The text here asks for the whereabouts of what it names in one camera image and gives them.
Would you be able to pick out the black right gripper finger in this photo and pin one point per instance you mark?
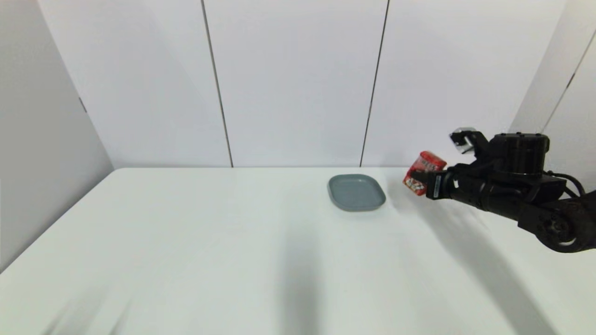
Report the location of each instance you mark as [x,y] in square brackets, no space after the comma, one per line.
[420,176]

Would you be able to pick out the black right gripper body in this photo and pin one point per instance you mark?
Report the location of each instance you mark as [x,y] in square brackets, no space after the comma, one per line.
[449,185]

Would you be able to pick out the red milk carton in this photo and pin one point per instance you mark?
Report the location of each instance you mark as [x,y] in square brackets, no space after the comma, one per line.
[426,164]

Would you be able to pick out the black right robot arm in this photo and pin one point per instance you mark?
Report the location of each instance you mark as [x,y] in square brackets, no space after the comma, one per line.
[521,186]

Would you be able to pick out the grey rounded plate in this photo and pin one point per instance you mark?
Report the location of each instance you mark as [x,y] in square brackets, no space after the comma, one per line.
[356,192]

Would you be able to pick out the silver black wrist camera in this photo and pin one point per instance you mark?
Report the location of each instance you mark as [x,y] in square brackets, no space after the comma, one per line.
[467,139]

